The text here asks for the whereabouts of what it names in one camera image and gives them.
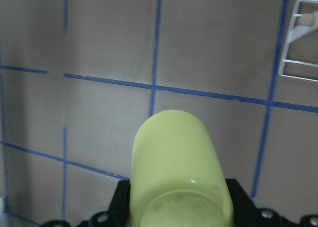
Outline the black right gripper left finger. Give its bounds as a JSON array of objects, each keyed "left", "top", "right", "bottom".
[{"left": 108, "top": 180, "right": 131, "bottom": 227}]

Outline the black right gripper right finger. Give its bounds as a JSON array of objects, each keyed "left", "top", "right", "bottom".
[{"left": 226, "top": 178, "right": 257, "bottom": 227}]

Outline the yellow-green plastic cup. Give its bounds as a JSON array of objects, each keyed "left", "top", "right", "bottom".
[{"left": 129, "top": 110, "right": 235, "bottom": 227}]

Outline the white wire cup rack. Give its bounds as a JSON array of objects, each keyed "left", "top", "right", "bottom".
[{"left": 278, "top": 0, "right": 318, "bottom": 81}]

